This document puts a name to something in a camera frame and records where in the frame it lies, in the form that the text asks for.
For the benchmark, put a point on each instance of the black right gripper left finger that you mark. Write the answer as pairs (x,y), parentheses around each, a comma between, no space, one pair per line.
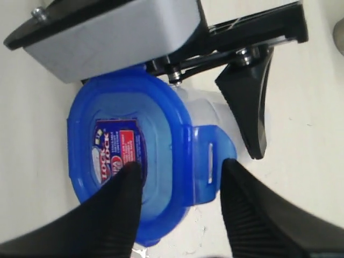
(105,225)

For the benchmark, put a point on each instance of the blue snap-lock lid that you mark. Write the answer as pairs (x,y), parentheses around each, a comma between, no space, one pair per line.
(130,115)

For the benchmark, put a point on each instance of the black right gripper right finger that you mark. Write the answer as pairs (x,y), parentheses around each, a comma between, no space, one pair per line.
(261,223)

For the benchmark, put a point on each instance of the stainless steel cup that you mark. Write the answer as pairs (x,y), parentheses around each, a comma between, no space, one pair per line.
(338,36)

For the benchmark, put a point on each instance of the clear plastic tall container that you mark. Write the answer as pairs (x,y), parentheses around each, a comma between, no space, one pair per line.
(210,108)

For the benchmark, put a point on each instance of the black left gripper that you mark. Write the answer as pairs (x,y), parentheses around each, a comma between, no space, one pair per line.
(243,86)

